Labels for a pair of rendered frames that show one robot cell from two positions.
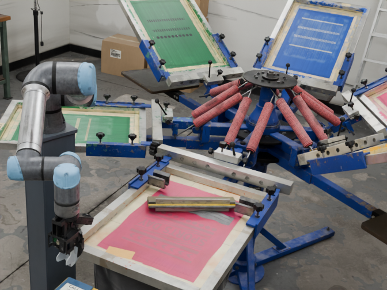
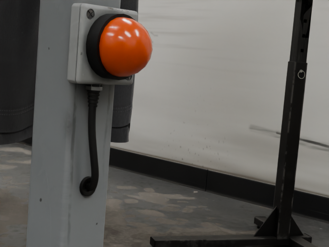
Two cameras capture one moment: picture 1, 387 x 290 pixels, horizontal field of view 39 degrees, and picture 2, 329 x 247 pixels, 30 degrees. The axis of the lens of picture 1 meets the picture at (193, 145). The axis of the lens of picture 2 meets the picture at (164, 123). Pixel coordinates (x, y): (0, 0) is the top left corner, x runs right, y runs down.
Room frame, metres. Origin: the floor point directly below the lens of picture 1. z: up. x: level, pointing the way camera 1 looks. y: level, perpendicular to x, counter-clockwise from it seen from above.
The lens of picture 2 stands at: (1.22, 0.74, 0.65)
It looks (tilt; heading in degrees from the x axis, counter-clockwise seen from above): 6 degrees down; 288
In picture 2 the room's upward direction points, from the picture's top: 5 degrees clockwise
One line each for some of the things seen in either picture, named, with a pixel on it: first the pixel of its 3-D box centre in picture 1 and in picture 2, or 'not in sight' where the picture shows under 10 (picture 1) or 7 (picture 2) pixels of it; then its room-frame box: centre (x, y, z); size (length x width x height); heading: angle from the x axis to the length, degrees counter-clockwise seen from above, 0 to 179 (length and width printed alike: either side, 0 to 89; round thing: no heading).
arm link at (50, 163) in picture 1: (63, 168); not in sight; (1.49, 0.40, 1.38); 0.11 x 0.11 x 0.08; 11
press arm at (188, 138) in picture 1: (152, 140); not in sight; (2.78, 0.23, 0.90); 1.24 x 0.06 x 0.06; 97
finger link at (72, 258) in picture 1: (71, 258); not in sight; (1.38, 0.35, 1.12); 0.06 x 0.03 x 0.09; 156
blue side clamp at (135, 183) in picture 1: (149, 177); not in sight; (2.21, 0.19, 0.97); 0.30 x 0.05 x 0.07; 157
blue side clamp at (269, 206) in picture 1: (262, 213); not in sight; (2.00, -0.32, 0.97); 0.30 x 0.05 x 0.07; 157
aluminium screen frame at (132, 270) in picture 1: (179, 220); not in sight; (1.88, 0.03, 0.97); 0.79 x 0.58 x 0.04; 157
